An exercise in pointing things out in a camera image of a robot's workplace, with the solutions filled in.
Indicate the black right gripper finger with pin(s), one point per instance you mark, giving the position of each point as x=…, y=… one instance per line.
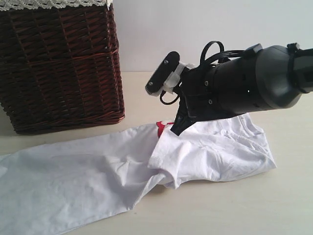
x=180, y=125

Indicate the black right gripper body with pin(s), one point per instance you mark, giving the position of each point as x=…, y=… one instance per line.
x=182, y=110

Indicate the white t-shirt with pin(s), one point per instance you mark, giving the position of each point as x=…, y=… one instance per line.
x=52, y=189

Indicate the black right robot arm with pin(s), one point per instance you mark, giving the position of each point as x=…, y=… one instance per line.
x=256, y=79

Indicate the dark brown wicker basket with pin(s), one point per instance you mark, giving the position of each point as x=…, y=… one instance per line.
x=60, y=69

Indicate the grey mesh fabric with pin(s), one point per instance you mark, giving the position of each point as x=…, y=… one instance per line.
x=6, y=5

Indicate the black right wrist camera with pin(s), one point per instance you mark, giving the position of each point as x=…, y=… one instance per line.
x=168, y=74

